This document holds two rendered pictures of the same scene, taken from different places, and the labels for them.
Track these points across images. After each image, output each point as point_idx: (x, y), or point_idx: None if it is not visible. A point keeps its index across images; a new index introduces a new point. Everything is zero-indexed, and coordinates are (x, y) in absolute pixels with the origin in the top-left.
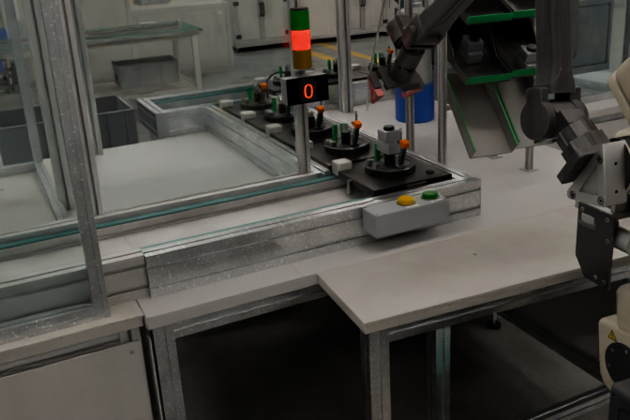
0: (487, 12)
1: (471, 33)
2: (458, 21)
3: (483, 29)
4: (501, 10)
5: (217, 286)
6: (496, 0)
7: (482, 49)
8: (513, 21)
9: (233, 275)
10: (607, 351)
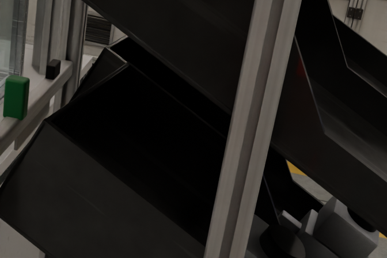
0: (376, 157)
1: (118, 165)
2: (80, 127)
3: (211, 167)
4: (376, 130)
5: None
6: (336, 82)
7: (207, 238)
8: (160, 78)
9: None
10: None
